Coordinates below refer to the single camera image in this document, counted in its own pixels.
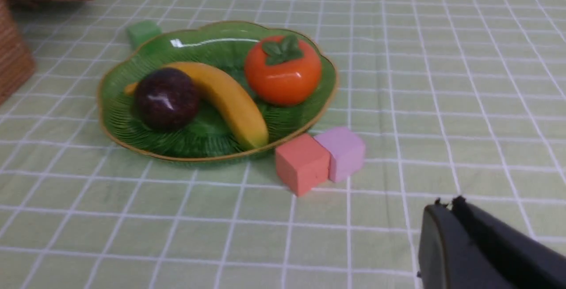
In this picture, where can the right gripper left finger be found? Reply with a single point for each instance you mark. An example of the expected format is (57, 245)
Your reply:
(448, 258)

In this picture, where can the green checkered tablecloth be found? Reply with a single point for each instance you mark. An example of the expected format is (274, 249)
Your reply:
(451, 97)

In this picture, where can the yellow banana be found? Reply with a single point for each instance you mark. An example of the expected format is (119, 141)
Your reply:
(229, 98)

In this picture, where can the green leaf-shaped glass plate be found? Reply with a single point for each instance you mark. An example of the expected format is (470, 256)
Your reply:
(206, 140)

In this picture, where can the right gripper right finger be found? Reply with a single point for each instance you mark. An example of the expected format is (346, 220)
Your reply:
(511, 263)

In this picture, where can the green foam cube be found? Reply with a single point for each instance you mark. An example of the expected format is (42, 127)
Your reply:
(140, 32)

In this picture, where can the salmon pink foam cube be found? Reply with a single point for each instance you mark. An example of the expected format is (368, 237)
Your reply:
(302, 164)

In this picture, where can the orange persimmon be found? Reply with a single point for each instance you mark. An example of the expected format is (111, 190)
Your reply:
(283, 70)

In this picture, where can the lilac foam cube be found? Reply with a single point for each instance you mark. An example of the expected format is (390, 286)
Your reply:
(347, 152)

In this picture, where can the woven wicker basket green lining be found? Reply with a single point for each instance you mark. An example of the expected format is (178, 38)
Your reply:
(17, 64)

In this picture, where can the dark purple mangosteen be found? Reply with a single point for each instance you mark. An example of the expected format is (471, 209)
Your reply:
(166, 100)

